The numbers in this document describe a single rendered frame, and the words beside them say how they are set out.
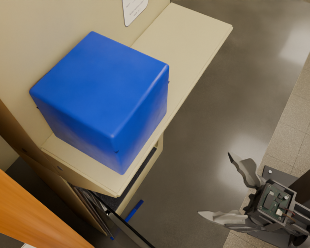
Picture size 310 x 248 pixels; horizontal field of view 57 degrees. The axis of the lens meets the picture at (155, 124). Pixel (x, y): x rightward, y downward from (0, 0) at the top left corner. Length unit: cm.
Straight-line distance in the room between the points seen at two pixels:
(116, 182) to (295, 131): 207
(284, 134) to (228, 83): 118
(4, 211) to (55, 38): 17
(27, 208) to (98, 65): 15
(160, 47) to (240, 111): 70
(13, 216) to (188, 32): 35
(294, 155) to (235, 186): 130
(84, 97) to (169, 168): 70
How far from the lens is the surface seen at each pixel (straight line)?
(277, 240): 196
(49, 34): 30
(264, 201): 57
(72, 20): 32
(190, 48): 44
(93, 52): 31
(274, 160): 215
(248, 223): 61
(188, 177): 94
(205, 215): 59
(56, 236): 31
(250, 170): 63
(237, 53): 128
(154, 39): 45
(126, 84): 28
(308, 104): 252
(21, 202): 22
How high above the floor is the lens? 181
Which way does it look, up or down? 59 degrees down
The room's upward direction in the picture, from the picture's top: straight up
